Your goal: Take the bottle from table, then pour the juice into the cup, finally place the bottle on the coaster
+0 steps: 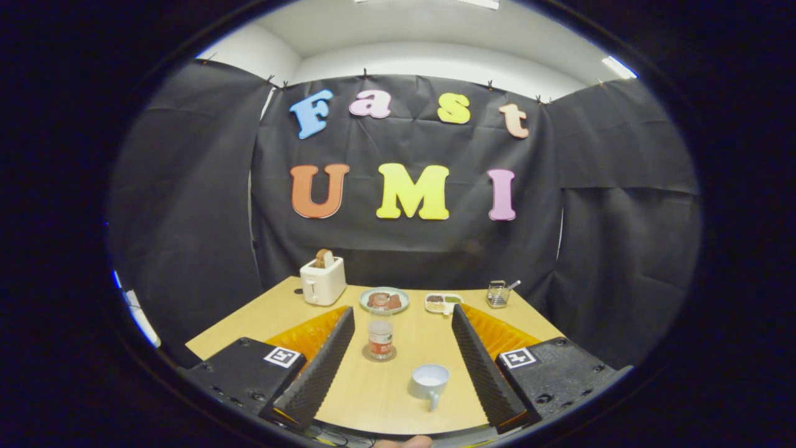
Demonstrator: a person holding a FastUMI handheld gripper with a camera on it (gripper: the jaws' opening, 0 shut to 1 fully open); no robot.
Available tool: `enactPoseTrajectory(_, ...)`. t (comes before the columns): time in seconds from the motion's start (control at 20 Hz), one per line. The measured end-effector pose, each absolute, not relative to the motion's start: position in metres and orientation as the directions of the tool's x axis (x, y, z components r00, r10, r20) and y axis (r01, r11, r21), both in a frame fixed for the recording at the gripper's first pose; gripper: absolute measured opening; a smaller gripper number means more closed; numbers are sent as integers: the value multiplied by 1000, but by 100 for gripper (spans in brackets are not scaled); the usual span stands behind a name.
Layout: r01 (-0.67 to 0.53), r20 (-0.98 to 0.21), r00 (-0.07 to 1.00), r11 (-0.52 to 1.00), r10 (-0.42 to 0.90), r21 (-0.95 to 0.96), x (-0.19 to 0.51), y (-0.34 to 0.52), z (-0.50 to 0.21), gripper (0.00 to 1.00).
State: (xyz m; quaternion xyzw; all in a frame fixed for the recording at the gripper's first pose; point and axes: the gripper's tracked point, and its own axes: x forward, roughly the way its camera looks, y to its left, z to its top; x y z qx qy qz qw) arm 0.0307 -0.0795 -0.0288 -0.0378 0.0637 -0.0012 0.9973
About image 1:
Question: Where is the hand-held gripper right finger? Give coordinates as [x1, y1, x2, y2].
[451, 304, 634, 434]

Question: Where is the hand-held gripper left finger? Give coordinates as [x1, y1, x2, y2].
[187, 306, 356, 430]

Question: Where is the white cup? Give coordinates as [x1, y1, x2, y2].
[409, 364, 450, 412]

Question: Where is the clear plastic juice bottle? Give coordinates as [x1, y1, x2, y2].
[368, 294, 394, 360]

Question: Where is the wooden table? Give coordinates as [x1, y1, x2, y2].
[185, 276, 567, 436]

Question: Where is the white toaster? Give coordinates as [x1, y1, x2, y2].
[300, 256, 348, 306]

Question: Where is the small white divided dish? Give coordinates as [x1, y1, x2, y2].
[425, 292, 465, 315]

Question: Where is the pale green plate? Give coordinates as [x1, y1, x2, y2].
[359, 287, 410, 314]

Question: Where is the small ceiling light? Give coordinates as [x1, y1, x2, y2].
[601, 55, 637, 80]

